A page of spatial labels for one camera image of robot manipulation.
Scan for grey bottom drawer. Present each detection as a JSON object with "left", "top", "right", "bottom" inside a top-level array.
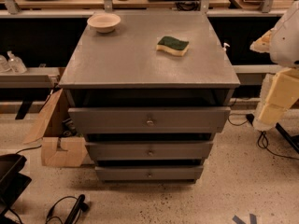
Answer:
[{"left": 95, "top": 166, "right": 203, "bottom": 181}]

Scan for blue tape marker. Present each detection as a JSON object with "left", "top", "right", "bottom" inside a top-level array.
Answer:
[{"left": 232, "top": 214, "right": 258, "bottom": 224}]

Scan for grey drawer cabinet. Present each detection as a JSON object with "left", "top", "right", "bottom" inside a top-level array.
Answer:
[{"left": 58, "top": 9, "right": 241, "bottom": 183}]

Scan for grey top drawer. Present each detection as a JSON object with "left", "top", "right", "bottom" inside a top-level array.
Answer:
[{"left": 68, "top": 107, "right": 230, "bottom": 134}]

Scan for clear sanitizer bottle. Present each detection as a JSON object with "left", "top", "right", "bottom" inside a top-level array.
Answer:
[{"left": 7, "top": 51, "right": 27, "bottom": 74}]

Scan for green yellow sponge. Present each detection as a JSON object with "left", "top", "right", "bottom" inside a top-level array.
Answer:
[{"left": 156, "top": 36, "right": 189, "bottom": 57}]

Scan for white pump dispenser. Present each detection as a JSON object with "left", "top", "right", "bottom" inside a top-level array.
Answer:
[{"left": 222, "top": 42, "right": 230, "bottom": 51}]

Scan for clear plastic bottle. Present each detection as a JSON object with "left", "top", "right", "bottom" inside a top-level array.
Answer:
[{"left": 0, "top": 55, "right": 10, "bottom": 73}]

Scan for open cardboard box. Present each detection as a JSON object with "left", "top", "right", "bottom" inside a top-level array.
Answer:
[{"left": 23, "top": 90, "right": 88, "bottom": 167}]

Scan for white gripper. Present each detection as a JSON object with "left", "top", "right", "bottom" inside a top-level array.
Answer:
[{"left": 249, "top": 30, "right": 299, "bottom": 131}]

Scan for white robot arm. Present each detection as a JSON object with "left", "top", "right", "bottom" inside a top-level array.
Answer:
[{"left": 249, "top": 1, "right": 299, "bottom": 131}]

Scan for black stacked trays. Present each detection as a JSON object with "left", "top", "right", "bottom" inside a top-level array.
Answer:
[{"left": 0, "top": 154, "right": 32, "bottom": 217}]

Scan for cream ceramic bowl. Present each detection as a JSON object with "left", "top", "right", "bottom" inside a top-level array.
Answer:
[{"left": 87, "top": 13, "right": 121, "bottom": 34}]

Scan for black handle tool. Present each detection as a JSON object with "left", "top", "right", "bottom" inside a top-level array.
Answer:
[{"left": 64, "top": 194, "right": 89, "bottom": 224}]

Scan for black cable on floor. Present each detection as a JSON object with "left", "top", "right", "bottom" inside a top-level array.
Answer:
[{"left": 227, "top": 98, "right": 299, "bottom": 161}]

